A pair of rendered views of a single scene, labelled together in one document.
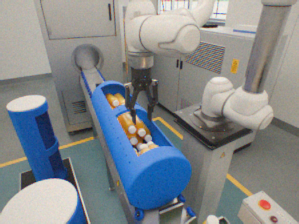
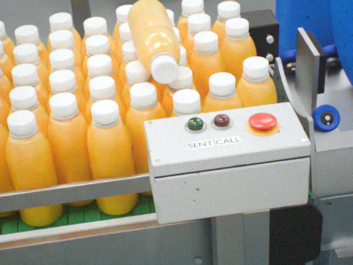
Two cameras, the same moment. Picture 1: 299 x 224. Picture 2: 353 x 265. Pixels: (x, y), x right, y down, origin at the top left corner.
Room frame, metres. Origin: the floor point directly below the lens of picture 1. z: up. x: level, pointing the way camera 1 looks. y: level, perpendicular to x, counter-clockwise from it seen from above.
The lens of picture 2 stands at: (0.55, -1.17, 1.64)
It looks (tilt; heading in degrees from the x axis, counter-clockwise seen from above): 35 degrees down; 107
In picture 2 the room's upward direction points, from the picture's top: 4 degrees counter-clockwise
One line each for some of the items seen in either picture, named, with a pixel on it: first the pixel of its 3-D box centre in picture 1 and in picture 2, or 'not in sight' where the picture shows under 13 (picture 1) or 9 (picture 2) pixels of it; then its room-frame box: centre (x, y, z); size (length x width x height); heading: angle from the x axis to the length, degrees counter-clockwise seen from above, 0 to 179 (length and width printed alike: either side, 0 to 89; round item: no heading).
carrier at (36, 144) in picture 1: (41, 146); not in sight; (1.39, 0.97, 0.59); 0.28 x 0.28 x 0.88
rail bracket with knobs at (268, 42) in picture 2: not in sight; (257, 42); (0.34, 0.08, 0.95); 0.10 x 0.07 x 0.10; 113
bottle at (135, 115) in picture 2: not in sight; (148, 142); (0.24, -0.32, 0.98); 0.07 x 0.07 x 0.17
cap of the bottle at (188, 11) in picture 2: not in sight; (192, 5); (0.24, -0.02, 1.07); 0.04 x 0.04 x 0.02
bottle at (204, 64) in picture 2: not in sight; (208, 87); (0.30, -0.15, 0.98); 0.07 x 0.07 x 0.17
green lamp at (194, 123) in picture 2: not in sight; (194, 123); (0.35, -0.43, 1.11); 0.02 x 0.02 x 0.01
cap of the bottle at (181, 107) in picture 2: not in sight; (186, 101); (0.31, -0.33, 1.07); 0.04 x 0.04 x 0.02
